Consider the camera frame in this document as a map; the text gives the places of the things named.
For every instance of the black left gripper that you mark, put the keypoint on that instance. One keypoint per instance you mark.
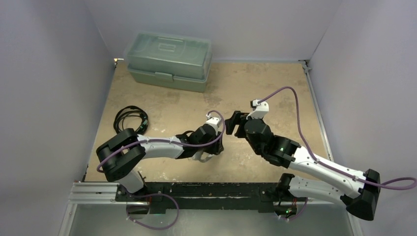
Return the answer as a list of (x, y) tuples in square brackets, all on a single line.
[(217, 147)]

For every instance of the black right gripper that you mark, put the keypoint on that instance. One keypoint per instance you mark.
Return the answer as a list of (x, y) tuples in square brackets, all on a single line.
[(238, 123)]

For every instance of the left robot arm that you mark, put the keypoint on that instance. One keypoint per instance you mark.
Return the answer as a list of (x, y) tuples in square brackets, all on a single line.
[(119, 156)]

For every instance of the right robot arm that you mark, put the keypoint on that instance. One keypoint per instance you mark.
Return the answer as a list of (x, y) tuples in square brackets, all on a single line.
[(356, 190)]

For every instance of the green plastic toolbox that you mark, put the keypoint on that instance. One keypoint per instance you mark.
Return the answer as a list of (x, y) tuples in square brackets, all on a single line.
[(170, 61)]

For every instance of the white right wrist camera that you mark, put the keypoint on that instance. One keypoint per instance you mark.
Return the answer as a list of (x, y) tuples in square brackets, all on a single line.
[(259, 109)]

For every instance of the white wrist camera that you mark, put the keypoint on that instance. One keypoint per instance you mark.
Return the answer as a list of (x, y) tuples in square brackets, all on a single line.
[(215, 122), (259, 109)]

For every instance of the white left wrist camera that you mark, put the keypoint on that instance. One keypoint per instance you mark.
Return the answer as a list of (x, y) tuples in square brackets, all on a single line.
[(215, 122)]

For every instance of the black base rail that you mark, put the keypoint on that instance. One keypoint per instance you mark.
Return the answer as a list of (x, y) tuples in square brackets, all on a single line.
[(264, 197)]

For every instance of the aluminium frame rail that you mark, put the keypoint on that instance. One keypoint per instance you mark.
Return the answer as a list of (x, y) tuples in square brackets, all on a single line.
[(87, 193)]

